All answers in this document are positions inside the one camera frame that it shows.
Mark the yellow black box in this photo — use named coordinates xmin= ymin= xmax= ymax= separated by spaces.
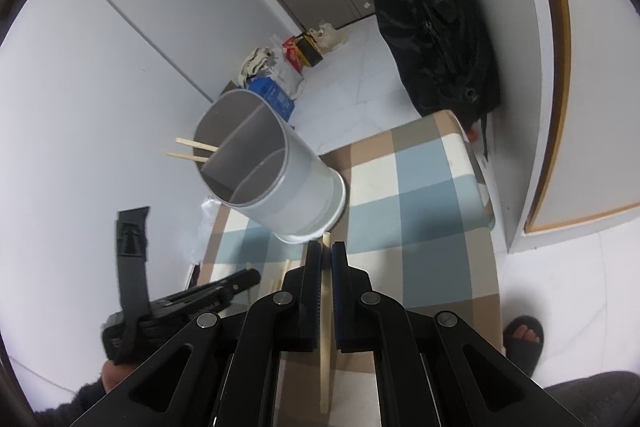
xmin=296 ymin=34 xmax=324 ymax=68

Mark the checkered cloth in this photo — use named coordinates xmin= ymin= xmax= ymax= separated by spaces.
xmin=192 ymin=109 xmax=502 ymax=427

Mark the white plastic bag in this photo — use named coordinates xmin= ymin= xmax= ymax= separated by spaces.
xmin=269 ymin=36 xmax=307 ymax=98

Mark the person's left hand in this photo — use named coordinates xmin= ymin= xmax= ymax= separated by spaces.
xmin=101 ymin=358 xmax=137 ymax=397

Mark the red bag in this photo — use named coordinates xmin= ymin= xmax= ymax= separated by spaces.
xmin=282 ymin=36 xmax=305 ymax=68

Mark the black bag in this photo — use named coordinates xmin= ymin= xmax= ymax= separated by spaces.
xmin=340 ymin=0 xmax=502 ymax=130

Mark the beige cloth bundle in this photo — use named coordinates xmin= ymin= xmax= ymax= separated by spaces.
xmin=240 ymin=47 xmax=274 ymax=88

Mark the beige plastic bag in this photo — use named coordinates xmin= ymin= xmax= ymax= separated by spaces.
xmin=307 ymin=23 xmax=349 ymax=54

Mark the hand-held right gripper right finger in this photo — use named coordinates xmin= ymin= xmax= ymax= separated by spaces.
xmin=331 ymin=242 xmax=576 ymax=427

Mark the wooden chopstick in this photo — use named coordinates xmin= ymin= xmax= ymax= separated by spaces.
xmin=166 ymin=150 xmax=209 ymax=163
xmin=319 ymin=231 xmax=333 ymax=411
xmin=175 ymin=137 xmax=220 ymax=152

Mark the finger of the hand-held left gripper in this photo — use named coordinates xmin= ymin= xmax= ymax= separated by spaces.
xmin=150 ymin=269 xmax=262 ymax=315

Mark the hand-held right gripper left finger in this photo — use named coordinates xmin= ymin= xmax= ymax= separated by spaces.
xmin=70 ymin=241 xmax=322 ymax=427

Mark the white board wooden frame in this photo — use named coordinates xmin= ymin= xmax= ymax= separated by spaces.
xmin=522 ymin=0 xmax=640 ymax=236

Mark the blue cardboard box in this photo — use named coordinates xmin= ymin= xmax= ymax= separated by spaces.
xmin=247 ymin=77 xmax=296 ymax=122

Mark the metal cup with sticks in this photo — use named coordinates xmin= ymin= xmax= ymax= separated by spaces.
xmin=192 ymin=88 xmax=347 ymax=244

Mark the person's grey trouser leg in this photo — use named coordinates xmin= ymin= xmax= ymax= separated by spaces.
xmin=542 ymin=370 xmax=640 ymax=427

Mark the black slipper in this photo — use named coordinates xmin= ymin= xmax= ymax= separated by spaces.
xmin=501 ymin=315 xmax=546 ymax=379

